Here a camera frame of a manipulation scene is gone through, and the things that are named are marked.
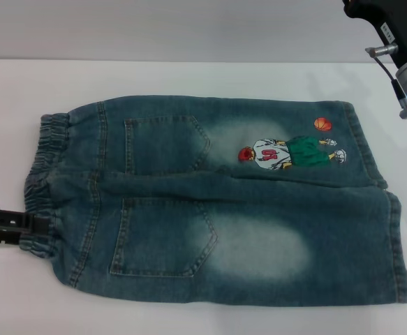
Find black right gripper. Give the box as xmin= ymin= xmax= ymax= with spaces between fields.
xmin=341 ymin=0 xmax=407 ymax=69

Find silver cable connector plug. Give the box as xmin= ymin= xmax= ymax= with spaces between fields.
xmin=365 ymin=43 xmax=399 ymax=57

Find blue denim shorts with embroidery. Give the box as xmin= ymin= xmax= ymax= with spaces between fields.
xmin=18 ymin=94 xmax=407 ymax=308

